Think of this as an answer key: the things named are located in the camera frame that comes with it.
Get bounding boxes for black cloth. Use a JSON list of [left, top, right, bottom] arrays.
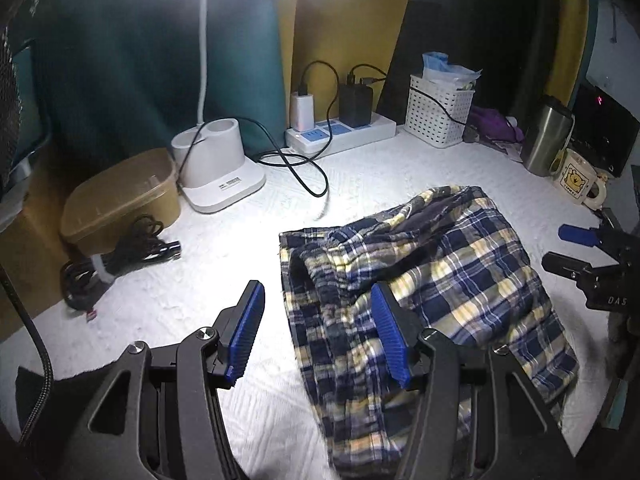
[[14, 362, 128, 461]]

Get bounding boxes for purple cloth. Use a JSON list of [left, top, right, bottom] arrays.
[[469, 105, 526, 144]]

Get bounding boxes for black charger cable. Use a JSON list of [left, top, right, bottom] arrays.
[[299, 60, 343, 121], [347, 63, 470, 126]]

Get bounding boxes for teal curtain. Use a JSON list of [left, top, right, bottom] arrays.
[[27, 0, 290, 162]]

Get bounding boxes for white power strip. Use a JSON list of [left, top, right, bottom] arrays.
[[285, 111, 399, 157]]

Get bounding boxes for white textured table cover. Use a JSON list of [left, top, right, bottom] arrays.
[[0, 125, 640, 480]]

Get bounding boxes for white charger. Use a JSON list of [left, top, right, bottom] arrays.
[[291, 91, 316, 132]]

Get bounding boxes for black cable bundle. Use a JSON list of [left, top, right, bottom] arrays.
[[60, 215, 182, 315]]

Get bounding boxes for white desk lamp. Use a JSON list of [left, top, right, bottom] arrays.
[[170, 0, 311, 214]]

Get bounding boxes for black lamp cable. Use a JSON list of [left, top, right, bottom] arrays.
[[177, 117, 331, 198]]

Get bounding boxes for yellow curtain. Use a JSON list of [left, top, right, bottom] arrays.
[[542, 0, 592, 108], [276, 0, 419, 128]]

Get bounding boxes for white bear print mug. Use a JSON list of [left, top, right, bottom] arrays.
[[551, 148, 609, 211]]

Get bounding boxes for brown plastic lidded container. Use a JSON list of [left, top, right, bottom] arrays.
[[60, 148, 182, 257]]

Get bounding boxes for white perforated basket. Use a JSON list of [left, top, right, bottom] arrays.
[[404, 74, 474, 151]]

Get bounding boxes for black charger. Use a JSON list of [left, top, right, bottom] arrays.
[[339, 82, 374, 129]]

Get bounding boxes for black box with red light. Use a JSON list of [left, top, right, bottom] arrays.
[[570, 82, 640, 179]]

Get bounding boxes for stainless steel tumbler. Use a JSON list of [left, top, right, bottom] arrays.
[[520, 94, 576, 177]]

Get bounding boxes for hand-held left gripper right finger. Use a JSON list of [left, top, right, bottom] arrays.
[[371, 281, 566, 480]]

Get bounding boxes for plaid pants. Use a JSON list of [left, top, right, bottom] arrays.
[[277, 185, 581, 480]]

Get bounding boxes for cardboard box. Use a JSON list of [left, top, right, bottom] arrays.
[[0, 175, 71, 343]]

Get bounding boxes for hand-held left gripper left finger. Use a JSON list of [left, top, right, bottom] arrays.
[[75, 281, 266, 480]]

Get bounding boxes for blue plastic bag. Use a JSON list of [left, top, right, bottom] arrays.
[[421, 51, 484, 92]]

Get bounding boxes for white paper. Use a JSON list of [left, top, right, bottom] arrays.
[[492, 137, 525, 162]]

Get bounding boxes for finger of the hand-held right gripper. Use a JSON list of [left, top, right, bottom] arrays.
[[559, 208, 633, 256], [542, 252, 601, 291]]

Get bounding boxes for black braided cable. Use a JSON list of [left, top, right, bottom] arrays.
[[0, 260, 57, 443]]

